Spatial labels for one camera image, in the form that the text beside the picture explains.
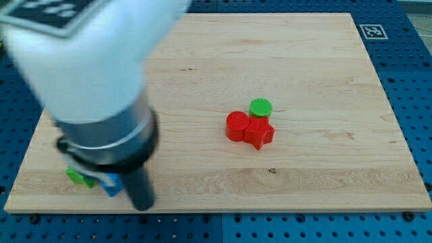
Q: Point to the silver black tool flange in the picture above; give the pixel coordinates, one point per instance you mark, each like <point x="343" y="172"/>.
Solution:
<point x="119" y="144"/>

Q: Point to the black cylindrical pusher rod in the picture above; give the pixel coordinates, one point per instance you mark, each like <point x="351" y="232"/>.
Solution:
<point x="139" y="188"/>

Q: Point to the blue cube block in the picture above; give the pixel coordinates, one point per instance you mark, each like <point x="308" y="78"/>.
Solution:
<point x="113" y="187"/>

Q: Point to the fiducial tag on arm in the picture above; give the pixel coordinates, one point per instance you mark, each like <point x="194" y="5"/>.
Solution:
<point x="59" y="18"/>

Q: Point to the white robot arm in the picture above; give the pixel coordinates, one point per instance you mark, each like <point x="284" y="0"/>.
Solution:
<point x="83" y="60"/>

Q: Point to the red cylinder block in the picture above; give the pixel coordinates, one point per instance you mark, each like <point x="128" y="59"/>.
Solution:
<point x="236" y="124"/>

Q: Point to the red star block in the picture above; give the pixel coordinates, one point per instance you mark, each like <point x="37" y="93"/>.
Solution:
<point x="259" y="132"/>

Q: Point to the green cylinder block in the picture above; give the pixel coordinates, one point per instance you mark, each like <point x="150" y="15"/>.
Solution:
<point x="260" y="107"/>

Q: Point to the wooden board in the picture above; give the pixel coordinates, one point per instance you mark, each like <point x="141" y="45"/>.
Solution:
<point x="337" y="146"/>

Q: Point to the white fiducial marker tag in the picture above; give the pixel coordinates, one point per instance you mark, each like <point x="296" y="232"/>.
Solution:
<point x="373" y="32"/>

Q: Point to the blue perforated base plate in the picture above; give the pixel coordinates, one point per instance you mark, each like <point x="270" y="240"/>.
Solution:
<point x="403" y="65"/>

